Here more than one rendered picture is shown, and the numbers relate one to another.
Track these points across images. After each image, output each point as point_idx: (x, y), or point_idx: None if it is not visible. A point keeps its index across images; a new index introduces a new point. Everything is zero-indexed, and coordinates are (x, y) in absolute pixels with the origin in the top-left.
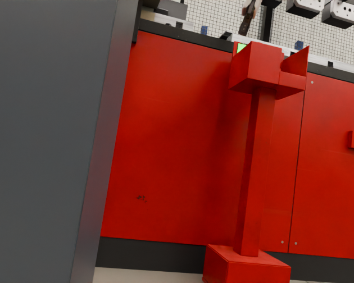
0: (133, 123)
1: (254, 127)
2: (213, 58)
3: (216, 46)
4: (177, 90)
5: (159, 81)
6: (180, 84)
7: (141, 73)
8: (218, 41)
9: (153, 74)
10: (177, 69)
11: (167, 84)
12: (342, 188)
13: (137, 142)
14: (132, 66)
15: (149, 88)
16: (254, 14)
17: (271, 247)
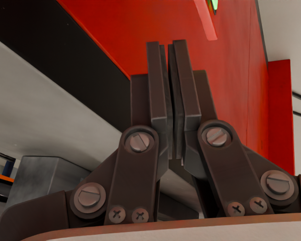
0: (224, 4)
1: None
2: (139, 41)
3: (125, 85)
4: (197, 10)
5: (209, 51)
6: (193, 18)
7: (219, 82)
8: (116, 110)
9: (211, 71)
10: (193, 60)
11: (203, 36)
12: None
13: None
14: (222, 101)
15: (215, 47)
16: (299, 215)
17: None
